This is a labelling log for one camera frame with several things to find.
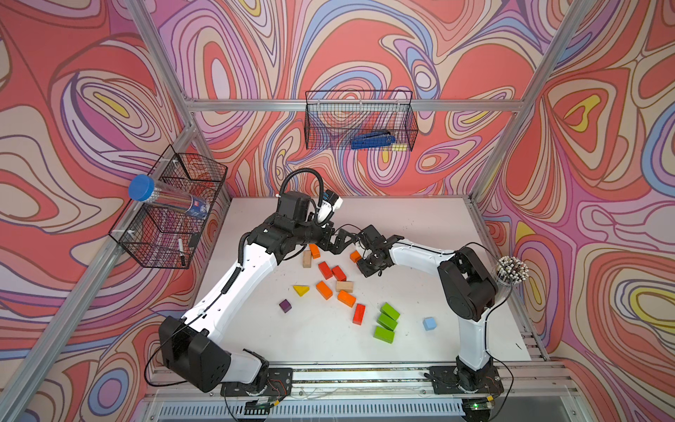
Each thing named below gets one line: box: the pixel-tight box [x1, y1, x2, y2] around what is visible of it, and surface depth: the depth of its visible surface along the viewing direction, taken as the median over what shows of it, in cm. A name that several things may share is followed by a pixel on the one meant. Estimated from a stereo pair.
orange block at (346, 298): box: [337, 289, 356, 308], surface depth 90 cm
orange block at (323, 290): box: [315, 280, 334, 301], surface depth 93 cm
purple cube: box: [278, 298, 293, 314], surface depth 88 cm
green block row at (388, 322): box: [377, 312, 399, 332], surface depth 85 cm
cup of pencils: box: [494, 255, 530, 297], surface depth 78 cm
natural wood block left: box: [302, 250, 313, 269], surface depth 100 cm
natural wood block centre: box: [335, 281, 354, 293], surface depth 94 cm
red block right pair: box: [331, 265, 348, 282], surface depth 95 cm
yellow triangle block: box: [292, 284, 311, 298], surface depth 92 cm
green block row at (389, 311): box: [379, 301, 401, 321], surface depth 88 cm
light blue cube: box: [422, 316, 437, 331], surface depth 86 cm
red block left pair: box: [318, 261, 334, 280], surface depth 97 cm
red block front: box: [352, 303, 366, 326], surface depth 86 cm
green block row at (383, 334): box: [373, 325, 395, 344], surface depth 83 cm
